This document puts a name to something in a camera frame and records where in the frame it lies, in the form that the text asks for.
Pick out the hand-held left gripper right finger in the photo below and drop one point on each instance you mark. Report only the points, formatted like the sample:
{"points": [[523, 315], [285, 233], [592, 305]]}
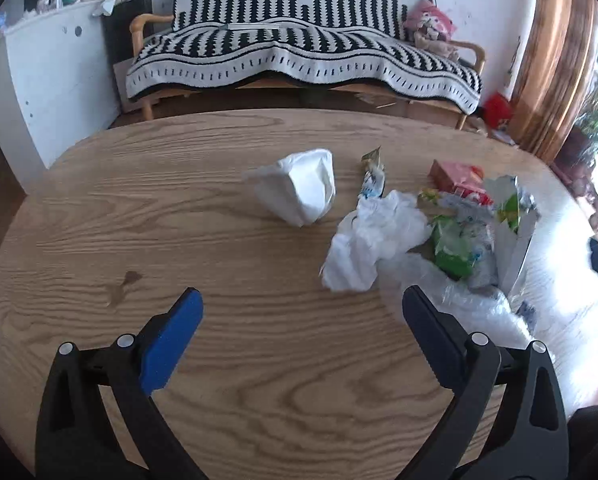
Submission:
{"points": [[426, 332]]}

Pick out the silver foil snack packet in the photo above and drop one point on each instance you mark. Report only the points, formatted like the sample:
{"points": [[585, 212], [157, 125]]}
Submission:
{"points": [[514, 260]]}

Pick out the white paper plane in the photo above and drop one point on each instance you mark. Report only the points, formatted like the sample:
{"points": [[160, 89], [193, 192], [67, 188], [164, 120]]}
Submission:
{"points": [[106, 7]]}

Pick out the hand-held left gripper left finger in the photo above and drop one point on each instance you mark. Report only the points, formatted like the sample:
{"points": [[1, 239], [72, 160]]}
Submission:
{"points": [[171, 345]]}

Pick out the pink plush toy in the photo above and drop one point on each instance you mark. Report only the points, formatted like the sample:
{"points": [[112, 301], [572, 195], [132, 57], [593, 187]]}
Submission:
{"points": [[429, 20]]}

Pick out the blue silver snack wrapper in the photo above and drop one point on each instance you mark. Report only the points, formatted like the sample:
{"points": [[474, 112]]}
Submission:
{"points": [[373, 182]]}

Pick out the black white striped blanket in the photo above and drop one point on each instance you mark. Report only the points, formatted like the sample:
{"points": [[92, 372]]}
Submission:
{"points": [[304, 45]]}

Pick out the clear plastic bag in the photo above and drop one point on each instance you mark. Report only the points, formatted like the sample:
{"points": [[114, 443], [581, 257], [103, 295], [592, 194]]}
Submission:
{"points": [[484, 310]]}

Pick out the brown curtain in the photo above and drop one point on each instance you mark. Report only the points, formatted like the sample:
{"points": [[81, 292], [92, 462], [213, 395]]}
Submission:
{"points": [[554, 60]]}

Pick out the red cardboard box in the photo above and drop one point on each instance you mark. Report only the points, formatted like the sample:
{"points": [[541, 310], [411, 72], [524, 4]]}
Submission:
{"points": [[451, 175]]}

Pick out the white plastic bag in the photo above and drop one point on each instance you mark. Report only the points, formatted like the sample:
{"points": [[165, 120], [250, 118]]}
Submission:
{"points": [[369, 245]]}

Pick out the white cabinet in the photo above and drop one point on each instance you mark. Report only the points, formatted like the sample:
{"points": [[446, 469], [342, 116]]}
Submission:
{"points": [[54, 85]]}

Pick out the wooden sofa frame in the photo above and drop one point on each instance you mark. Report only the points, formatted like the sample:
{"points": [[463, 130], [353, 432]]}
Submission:
{"points": [[141, 22]]}

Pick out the green snack packet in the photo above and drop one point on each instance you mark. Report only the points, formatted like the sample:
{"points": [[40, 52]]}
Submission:
{"points": [[449, 255]]}

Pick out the yellow green snack wrapper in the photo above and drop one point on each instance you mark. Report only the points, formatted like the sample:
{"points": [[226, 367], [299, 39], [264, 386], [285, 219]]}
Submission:
{"points": [[431, 197]]}

